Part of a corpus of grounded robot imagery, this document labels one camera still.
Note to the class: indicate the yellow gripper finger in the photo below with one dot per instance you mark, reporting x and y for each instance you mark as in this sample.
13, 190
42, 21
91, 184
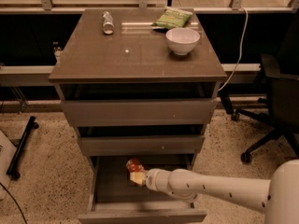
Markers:
138, 178

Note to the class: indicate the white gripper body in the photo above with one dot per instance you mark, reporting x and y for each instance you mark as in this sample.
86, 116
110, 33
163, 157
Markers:
153, 180

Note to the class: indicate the red coke can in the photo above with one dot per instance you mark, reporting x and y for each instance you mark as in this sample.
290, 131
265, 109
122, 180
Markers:
134, 165

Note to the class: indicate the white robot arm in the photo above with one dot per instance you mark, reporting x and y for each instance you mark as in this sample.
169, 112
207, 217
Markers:
276, 197

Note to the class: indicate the grey open bottom drawer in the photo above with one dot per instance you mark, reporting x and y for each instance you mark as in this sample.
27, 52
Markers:
115, 199

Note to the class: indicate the grey middle drawer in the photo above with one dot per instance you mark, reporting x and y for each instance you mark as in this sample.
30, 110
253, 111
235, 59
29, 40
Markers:
140, 145

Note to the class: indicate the grey top drawer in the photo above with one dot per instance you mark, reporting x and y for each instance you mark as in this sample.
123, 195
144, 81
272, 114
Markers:
138, 113

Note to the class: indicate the grey drawer cabinet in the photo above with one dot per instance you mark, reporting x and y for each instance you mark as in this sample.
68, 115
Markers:
135, 64

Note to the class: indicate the silver can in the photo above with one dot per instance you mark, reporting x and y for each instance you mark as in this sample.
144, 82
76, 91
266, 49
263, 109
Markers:
107, 23

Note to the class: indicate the black stand leg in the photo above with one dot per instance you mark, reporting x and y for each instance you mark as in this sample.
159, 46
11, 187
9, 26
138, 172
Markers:
12, 168

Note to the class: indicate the white floor board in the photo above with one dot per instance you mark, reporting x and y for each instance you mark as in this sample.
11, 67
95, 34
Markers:
7, 151

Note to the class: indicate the white bowl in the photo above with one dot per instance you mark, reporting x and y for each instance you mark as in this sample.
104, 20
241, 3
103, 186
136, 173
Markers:
182, 40

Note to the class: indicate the black office chair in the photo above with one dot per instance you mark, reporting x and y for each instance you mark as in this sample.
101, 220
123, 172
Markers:
280, 73

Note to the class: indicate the green chip bag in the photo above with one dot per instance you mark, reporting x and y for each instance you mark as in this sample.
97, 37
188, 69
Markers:
172, 18

